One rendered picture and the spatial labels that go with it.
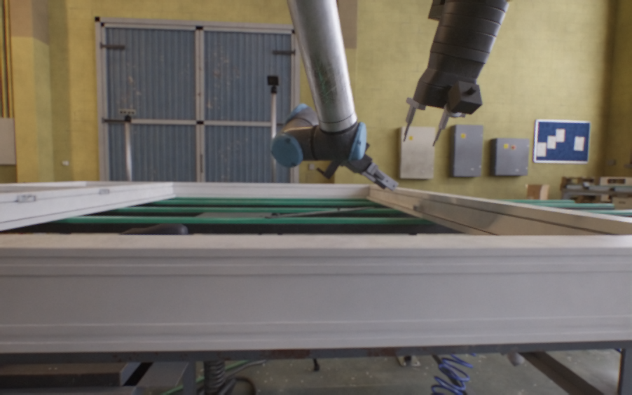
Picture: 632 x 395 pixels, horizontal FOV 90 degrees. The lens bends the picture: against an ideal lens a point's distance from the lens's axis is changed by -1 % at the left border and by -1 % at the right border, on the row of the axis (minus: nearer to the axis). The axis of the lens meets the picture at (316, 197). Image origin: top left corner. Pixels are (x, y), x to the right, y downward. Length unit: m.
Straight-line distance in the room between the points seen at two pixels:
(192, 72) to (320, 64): 6.71
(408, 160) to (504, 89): 2.70
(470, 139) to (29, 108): 8.71
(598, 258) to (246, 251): 0.25
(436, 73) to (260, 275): 0.36
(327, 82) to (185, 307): 0.53
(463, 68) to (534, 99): 8.30
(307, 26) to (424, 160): 6.60
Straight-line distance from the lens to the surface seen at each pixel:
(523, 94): 8.64
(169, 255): 0.23
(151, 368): 0.86
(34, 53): 8.34
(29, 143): 8.14
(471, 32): 0.47
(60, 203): 1.05
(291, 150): 0.79
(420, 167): 7.12
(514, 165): 8.12
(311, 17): 0.63
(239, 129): 6.87
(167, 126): 7.26
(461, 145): 7.49
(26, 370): 0.91
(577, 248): 0.29
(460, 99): 0.44
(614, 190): 4.56
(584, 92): 9.58
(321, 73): 0.66
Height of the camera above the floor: 0.98
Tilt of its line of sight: 4 degrees down
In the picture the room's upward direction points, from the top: 1 degrees clockwise
